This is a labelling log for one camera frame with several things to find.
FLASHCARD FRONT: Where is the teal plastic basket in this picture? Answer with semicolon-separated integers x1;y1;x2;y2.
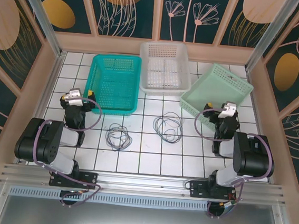
82;52;143;119

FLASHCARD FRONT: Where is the mint green plastic basket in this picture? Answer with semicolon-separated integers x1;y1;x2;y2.
177;60;256;137

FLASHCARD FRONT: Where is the dark purple thin cable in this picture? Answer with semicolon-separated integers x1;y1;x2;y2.
104;123;135;153
153;112;184;144
105;125;132;151
151;110;185;145

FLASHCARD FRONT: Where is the dark blue thin cable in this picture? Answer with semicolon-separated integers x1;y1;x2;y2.
105;126;134;153

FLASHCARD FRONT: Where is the white plastic basket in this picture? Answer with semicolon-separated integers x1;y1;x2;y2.
136;39;196;100

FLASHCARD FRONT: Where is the grey metal sheet panel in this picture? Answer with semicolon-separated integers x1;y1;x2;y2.
0;192;296;224

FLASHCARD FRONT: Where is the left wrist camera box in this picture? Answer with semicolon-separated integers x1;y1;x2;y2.
64;87;85;106

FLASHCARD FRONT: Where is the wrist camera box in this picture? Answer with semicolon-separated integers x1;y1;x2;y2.
64;87;85;106
217;100;238;120

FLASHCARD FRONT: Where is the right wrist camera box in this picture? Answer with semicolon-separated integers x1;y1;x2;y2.
217;100;238;120

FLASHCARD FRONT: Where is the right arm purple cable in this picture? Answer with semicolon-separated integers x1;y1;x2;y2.
186;105;281;224

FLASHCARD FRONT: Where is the aluminium side rail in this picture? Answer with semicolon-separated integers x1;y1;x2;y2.
14;48;67;169
235;68;285;184

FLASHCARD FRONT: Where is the aluminium frame post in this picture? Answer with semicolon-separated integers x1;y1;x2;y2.
6;0;72;59
244;0;297;76

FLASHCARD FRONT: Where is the long aluminium base rail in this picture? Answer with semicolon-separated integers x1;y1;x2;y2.
0;158;285;210

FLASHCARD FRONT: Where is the grey slotted cable duct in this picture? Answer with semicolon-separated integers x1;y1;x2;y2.
7;185;210;215

